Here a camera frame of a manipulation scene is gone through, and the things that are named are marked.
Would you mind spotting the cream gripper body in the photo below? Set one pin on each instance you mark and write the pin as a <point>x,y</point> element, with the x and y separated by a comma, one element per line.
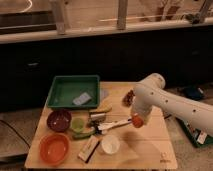
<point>144,118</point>

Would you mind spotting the dark red bowl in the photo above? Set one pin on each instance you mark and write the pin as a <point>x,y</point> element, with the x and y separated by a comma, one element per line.
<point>59,120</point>

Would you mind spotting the white handled knife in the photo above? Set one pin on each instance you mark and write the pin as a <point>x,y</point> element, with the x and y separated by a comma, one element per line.
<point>109,125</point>

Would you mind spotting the yellow banana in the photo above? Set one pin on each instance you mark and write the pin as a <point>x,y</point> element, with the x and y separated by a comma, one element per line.
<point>101,110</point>

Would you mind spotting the white paper cup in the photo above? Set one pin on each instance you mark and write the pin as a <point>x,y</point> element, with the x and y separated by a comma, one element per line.
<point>110,144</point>

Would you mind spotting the bunch of dark grapes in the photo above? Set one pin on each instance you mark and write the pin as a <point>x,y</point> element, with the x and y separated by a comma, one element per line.
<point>128,98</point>

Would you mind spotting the beige box with black edge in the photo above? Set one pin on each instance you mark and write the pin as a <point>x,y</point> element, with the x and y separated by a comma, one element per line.
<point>88,148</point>

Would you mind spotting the orange plastic bowl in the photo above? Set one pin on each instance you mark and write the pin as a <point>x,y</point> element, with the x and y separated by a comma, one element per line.
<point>54,148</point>

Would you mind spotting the small green cup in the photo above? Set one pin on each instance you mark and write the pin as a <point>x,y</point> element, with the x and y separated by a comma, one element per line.
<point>77,125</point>

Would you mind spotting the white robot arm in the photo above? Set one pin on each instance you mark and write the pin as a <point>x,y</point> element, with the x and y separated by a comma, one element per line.
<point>150,92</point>

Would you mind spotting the grey sponge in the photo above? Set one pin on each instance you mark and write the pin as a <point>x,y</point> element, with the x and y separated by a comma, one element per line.
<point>82,99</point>

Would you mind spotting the green cucumber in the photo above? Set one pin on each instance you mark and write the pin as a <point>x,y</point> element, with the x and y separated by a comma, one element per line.
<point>79,136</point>

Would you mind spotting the small metal cup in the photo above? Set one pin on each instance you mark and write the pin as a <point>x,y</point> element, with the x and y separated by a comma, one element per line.
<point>98,117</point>

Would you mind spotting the green crate with items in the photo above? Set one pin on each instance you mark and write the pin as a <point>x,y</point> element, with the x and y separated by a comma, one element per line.
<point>196,137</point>

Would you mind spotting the red apple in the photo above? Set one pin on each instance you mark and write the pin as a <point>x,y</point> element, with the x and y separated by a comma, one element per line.
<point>137,121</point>

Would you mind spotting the blue device on floor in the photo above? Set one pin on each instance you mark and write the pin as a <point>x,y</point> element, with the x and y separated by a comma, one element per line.
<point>193,93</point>

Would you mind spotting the green plastic tray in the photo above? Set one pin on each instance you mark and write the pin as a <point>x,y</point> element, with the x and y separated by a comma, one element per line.
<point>65,89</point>

